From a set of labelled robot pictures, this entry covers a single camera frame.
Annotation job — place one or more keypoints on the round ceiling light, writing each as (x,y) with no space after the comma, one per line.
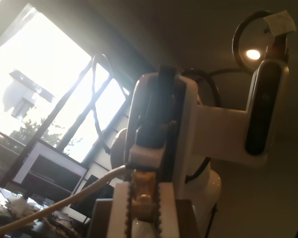
(253,54)

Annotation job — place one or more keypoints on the gripper camera bar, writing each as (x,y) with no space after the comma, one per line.
(260,111)

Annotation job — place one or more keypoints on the large window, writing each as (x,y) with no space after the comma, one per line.
(39,62)

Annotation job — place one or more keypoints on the white paper tag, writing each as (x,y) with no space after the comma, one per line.
(280,23)

